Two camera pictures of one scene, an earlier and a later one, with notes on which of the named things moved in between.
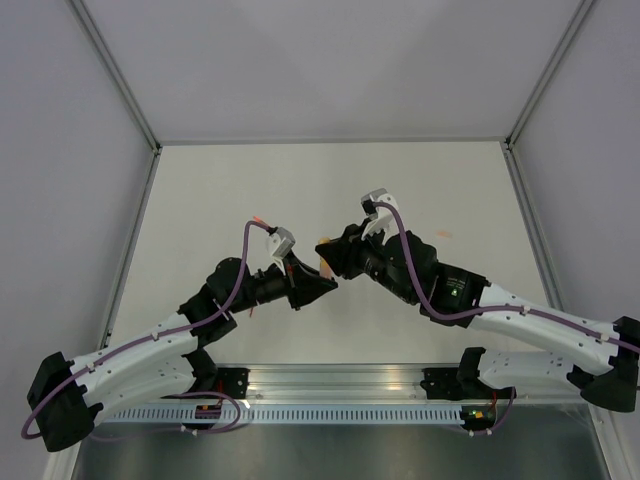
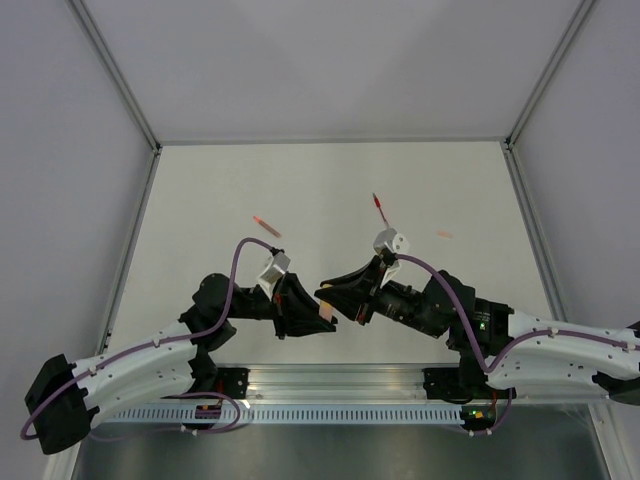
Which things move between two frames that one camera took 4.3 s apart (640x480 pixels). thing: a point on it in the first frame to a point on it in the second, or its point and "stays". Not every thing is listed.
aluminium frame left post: [116, 73] stays
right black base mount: [461, 385] stays
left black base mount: [233, 381] stays
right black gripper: [342, 253] to [354, 293]
